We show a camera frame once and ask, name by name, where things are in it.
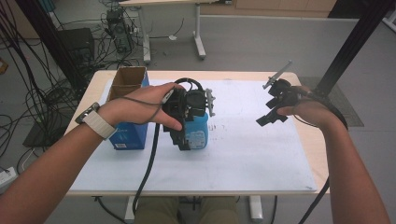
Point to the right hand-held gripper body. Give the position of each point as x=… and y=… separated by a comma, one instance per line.
x=285, y=91

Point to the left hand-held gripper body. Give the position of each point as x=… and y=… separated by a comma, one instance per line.
x=193, y=102

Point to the blue plastic bottle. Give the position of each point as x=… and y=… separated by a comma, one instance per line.
x=197, y=133

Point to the blue cardboard box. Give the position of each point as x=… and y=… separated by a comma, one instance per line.
x=129, y=137

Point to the person's right hand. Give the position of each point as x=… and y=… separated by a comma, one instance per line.
x=308, y=110

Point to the person's left hand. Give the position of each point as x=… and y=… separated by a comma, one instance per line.
x=134, y=105

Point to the white table mat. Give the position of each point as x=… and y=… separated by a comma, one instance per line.
x=236, y=161

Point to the wooden table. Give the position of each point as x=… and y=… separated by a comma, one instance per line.
x=316, y=155

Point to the white background desk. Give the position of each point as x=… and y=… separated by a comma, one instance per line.
x=199, y=40

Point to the person's legs in olive trousers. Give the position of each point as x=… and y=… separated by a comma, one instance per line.
x=218, y=211

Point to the wooden cabinet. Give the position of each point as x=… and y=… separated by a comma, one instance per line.
x=280, y=7

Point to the white table leg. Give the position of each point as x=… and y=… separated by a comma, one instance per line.
x=256, y=208
x=130, y=208

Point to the black box on floor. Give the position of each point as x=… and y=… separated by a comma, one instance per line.
x=77, y=43

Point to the white power strip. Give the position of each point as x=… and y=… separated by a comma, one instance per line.
x=7, y=177

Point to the black metal frame post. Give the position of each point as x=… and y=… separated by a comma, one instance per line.
x=351, y=43
x=49, y=40

